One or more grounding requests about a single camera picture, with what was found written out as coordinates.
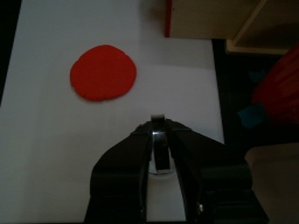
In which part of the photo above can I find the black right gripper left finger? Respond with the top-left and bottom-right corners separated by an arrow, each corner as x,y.
83,120 -> 155,224

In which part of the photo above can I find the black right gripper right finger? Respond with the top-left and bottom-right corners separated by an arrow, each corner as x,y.
164,118 -> 271,224

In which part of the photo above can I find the flat red dough disc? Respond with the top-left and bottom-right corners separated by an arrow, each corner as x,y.
69,44 -> 137,102

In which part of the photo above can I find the wooden drawer cabinet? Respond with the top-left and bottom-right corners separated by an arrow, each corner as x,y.
226,0 -> 299,56

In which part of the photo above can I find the wooden drawer with orange front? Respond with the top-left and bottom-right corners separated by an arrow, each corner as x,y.
163,0 -> 270,40

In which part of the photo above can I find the round metal dough cutter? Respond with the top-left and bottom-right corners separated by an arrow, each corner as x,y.
148,114 -> 175,176

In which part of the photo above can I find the white cutting mat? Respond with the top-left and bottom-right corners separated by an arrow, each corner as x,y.
0,0 -> 227,224

